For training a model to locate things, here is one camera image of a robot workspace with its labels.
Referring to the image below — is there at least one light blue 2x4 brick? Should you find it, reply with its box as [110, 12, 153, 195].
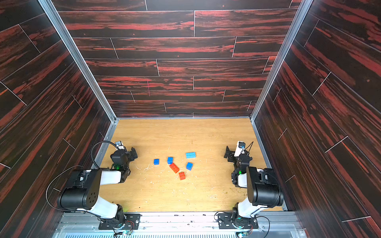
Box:
[186, 152, 196, 159]

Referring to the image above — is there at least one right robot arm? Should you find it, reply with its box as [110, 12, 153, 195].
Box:
[217, 141, 284, 229]

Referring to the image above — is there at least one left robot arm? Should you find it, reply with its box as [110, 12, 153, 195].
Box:
[57, 147, 138, 230]

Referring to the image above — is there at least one red 2x4 brick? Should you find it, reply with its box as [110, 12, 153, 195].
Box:
[169, 163, 180, 173]

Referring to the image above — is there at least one red 2x2 brick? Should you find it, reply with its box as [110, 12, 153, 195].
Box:
[179, 172, 186, 180]

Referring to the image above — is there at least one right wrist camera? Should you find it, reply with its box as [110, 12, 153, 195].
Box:
[234, 141, 246, 157]

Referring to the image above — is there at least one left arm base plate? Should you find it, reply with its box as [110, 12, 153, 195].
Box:
[98, 213, 141, 231]

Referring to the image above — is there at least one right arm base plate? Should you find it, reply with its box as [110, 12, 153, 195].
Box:
[214, 212, 259, 230]

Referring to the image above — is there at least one aluminium front rail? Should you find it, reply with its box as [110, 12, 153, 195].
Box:
[53, 211, 307, 238]

